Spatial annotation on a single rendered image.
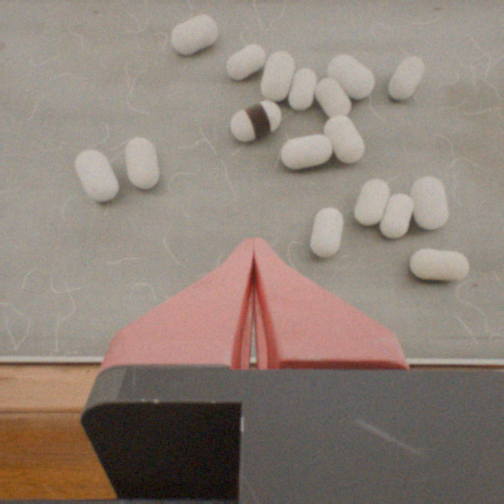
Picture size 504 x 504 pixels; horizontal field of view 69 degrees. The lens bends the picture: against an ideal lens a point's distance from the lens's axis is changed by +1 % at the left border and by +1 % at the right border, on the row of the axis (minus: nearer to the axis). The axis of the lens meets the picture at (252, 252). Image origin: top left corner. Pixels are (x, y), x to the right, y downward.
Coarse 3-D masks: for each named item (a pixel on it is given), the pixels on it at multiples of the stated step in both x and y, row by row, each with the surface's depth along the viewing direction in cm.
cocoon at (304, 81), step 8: (296, 72) 27; (304, 72) 26; (312, 72) 26; (296, 80) 26; (304, 80) 26; (312, 80) 26; (296, 88) 26; (304, 88) 26; (312, 88) 26; (296, 96) 26; (304, 96) 26; (312, 96) 26; (296, 104) 26; (304, 104) 26
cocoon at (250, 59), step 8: (248, 48) 27; (256, 48) 27; (232, 56) 27; (240, 56) 26; (248, 56) 27; (256, 56) 27; (264, 56) 27; (232, 64) 27; (240, 64) 27; (248, 64) 27; (256, 64) 27; (232, 72) 27; (240, 72) 27; (248, 72) 27
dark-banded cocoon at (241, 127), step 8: (264, 104) 25; (272, 104) 25; (240, 112) 25; (272, 112) 25; (232, 120) 25; (240, 120) 25; (248, 120) 25; (272, 120) 25; (280, 120) 26; (232, 128) 25; (240, 128) 25; (248, 128) 25; (272, 128) 26; (240, 136) 25; (248, 136) 25
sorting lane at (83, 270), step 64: (0, 0) 30; (64, 0) 30; (128, 0) 30; (192, 0) 30; (256, 0) 30; (320, 0) 30; (384, 0) 30; (448, 0) 30; (0, 64) 29; (64, 64) 29; (128, 64) 29; (192, 64) 28; (320, 64) 28; (384, 64) 28; (448, 64) 28; (0, 128) 27; (64, 128) 27; (128, 128) 27; (192, 128) 27; (320, 128) 27; (384, 128) 27; (448, 128) 27; (0, 192) 26; (64, 192) 26; (128, 192) 26; (192, 192) 26; (256, 192) 26; (320, 192) 26; (448, 192) 26; (0, 256) 25; (64, 256) 25; (128, 256) 25; (192, 256) 25; (384, 256) 25; (0, 320) 24; (64, 320) 24; (128, 320) 24; (384, 320) 24; (448, 320) 23
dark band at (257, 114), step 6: (258, 102) 25; (246, 108) 25; (252, 108) 25; (258, 108) 25; (264, 108) 25; (252, 114) 25; (258, 114) 25; (264, 114) 25; (252, 120) 25; (258, 120) 25; (264, 120) 25; (252, 126) 25; (258, 126) 25; (264, 126) 25; (270, 126) 25; (258, 132) 25; (264, 132) 26
